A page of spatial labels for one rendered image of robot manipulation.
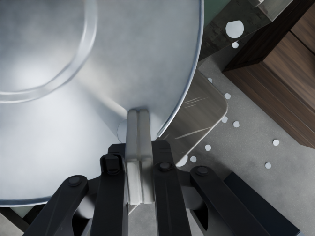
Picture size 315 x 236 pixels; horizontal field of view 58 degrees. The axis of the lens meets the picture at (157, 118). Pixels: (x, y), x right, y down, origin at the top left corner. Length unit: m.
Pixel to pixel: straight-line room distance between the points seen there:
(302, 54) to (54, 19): 0.62
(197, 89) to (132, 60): 0.06
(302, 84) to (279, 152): 0.44
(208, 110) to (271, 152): 0.91
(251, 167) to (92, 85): 0.94
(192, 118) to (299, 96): 0.54
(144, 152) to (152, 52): 0.09
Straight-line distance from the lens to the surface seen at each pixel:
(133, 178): 0.15
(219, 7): 0.38
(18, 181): 0.25
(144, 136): 0.17
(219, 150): 1.06
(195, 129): 0.23
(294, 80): 0.74
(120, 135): 0.22
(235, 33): 0.38
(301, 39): 0.76
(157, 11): 0.23
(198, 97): 0.23
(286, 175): 1.17
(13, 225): 0.43
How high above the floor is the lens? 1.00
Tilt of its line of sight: 84 degrees down
